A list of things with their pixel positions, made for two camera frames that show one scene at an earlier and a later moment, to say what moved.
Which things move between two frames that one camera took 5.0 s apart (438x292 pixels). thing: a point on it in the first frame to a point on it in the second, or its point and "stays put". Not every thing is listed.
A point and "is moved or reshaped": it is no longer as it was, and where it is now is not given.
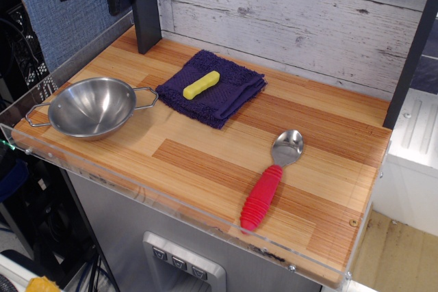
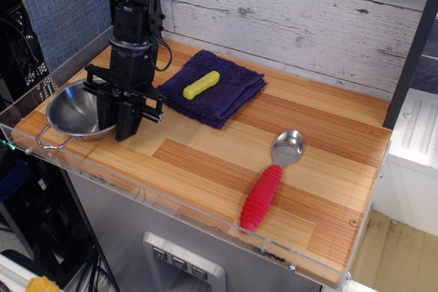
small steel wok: x=87 y=109 is moved or reshaped
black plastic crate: x=25 y=79 stays put
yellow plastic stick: x=190 y=91 stays put
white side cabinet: x=407 y=192 stays put
